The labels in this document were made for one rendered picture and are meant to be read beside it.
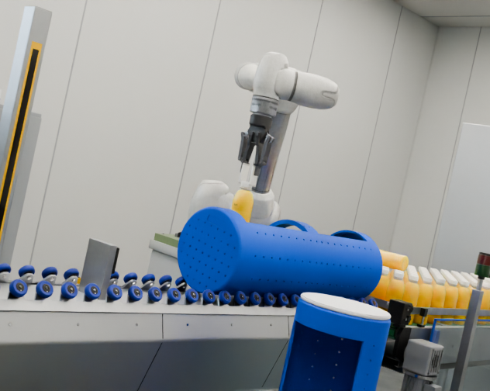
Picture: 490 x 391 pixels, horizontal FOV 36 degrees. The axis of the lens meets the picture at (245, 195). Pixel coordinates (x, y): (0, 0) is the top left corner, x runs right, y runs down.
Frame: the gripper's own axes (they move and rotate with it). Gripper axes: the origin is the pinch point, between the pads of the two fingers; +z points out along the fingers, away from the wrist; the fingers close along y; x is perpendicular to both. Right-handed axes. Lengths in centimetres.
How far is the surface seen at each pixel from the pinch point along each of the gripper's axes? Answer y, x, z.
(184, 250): -10.7, -11.2, 29.2
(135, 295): 10, -48, 40
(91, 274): -2, -55, 37
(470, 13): -184, 477, -204
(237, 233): 10.4, -11.2, 18.9
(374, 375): 58, 8, 50
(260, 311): 10.8, 8.0, 43.5
